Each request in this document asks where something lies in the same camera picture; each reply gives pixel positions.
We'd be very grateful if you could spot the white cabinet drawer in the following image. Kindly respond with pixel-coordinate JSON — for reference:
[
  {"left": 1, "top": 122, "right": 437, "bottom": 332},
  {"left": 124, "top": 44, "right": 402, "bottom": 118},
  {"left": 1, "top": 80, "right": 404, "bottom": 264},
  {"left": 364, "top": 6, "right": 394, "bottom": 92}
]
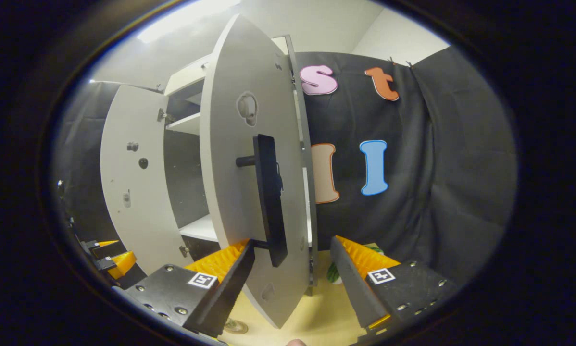
[{"left": 165, "top": 53, "right": 212, "bottom": 97}]

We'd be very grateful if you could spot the white and grey cabinet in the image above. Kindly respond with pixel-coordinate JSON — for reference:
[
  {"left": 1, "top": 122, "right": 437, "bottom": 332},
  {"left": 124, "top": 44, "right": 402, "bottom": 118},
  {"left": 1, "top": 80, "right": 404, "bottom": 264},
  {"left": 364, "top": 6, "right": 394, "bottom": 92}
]
[{"left": 158, "top": 35, "right": 313, "bottom": 262}]

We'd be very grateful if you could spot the watermelon slice toy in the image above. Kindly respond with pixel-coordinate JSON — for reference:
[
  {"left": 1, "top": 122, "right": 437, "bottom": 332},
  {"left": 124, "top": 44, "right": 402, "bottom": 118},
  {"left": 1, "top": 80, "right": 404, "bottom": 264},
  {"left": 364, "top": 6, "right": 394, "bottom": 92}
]
[{"left": 326, "top": 243, "right": 385, "bottom": 285}]

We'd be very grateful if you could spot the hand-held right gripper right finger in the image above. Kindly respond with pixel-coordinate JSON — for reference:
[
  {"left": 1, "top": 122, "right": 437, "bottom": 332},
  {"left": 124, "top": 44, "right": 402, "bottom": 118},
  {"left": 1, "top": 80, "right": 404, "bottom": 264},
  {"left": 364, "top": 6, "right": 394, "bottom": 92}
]
[{"left": 330, "top": 235, "right": 459, "bottom": 337}]

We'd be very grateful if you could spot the clear plastic bottle green label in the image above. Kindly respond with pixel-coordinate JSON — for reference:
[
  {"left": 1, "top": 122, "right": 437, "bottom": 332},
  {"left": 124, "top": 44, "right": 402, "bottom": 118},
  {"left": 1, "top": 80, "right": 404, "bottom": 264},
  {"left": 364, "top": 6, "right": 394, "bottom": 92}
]
[{"left": 221, "top": 315, "right": 249, "bottom": 335}]

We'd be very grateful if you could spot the black door handle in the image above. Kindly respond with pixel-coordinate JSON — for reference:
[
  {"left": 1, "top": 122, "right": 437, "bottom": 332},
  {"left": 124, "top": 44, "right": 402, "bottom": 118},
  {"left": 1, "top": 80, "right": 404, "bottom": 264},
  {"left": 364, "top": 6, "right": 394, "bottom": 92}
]
[{"left": 235, "top": 134, "right": 288, "bottom": 268}]

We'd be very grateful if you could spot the white cabinet shelf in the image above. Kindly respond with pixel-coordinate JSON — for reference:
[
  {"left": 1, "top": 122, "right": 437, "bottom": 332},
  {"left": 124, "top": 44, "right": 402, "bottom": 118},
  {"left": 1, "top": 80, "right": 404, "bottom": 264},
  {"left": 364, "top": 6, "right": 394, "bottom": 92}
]
[
  {"left": 180, "top": 215, "right": 219, "bottom": 242},
  {"left": 166, "top": 113, "right": 202, "bottom": 136}
]

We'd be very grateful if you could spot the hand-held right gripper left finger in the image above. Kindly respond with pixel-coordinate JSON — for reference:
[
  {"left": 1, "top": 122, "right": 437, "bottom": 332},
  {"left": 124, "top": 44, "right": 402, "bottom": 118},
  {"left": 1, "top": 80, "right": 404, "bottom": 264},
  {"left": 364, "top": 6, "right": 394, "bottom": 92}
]
[{"left": 113, "top": 239, "right": 256, "bottom": 338}]

